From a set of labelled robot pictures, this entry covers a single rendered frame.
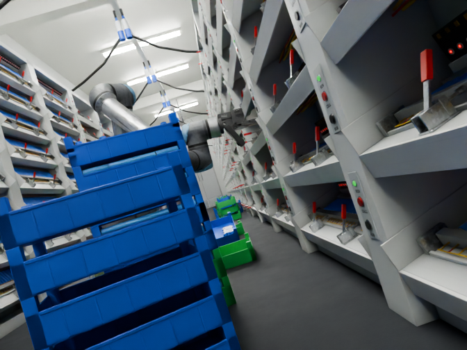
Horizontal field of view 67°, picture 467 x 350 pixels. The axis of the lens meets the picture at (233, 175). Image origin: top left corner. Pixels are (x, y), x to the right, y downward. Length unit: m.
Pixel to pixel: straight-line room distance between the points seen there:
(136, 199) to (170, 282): 0.15
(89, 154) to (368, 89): 0.68
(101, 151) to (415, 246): 0.75
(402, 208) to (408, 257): 0.08
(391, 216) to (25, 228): 0.58
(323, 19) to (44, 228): 0.56
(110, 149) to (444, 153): 0.78
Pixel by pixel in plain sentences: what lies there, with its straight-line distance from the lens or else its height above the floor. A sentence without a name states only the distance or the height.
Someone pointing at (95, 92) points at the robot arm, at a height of 0.91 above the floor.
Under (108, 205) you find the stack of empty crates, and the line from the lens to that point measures 0.63.
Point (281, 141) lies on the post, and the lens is 1.30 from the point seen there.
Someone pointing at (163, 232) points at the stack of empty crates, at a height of 0.27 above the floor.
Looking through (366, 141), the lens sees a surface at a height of 0.31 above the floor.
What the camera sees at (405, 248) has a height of 0.12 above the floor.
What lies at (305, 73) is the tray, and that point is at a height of 0.48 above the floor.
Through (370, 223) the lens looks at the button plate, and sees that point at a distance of 0.66.
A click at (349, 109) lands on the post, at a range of 0.62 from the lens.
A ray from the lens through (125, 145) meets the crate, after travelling 0.99.
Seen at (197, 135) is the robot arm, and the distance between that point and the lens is 1.54.
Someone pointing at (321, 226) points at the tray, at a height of 0.11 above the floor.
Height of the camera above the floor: 0.30
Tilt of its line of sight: 2 degrees up
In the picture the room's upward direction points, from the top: 18 degrees counter-clockwise
